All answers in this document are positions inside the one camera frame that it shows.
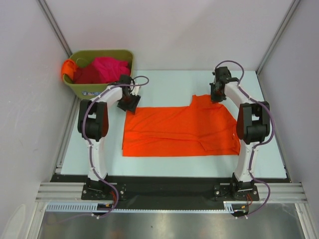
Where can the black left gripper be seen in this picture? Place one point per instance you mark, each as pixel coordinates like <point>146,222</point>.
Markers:
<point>131,106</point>

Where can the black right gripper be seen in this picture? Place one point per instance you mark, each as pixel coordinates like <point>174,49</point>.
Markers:
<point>214,98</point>

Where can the orange t shirt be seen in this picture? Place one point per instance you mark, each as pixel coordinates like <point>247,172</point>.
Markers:
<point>69,67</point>
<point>202,128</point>

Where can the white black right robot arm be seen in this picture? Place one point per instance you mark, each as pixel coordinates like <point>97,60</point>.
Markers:
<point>253,123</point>

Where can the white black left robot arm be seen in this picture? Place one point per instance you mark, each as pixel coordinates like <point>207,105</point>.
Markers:
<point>93,119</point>

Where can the pink t shirt in bin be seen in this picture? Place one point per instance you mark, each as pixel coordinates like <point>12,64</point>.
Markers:
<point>110,69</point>

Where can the dark red t shirt in bin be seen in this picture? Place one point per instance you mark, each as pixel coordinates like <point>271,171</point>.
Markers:
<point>87,75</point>

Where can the orange t shirt on bin edge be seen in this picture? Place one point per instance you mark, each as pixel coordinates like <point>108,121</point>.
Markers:
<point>69,67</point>

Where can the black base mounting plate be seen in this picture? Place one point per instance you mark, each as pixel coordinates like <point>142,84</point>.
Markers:
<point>168,193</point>

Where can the white slotted cable duct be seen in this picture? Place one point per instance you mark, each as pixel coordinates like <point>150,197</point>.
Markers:
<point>100,208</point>

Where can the aluminium front rail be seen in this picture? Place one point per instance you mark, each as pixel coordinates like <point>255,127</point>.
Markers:
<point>72,192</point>

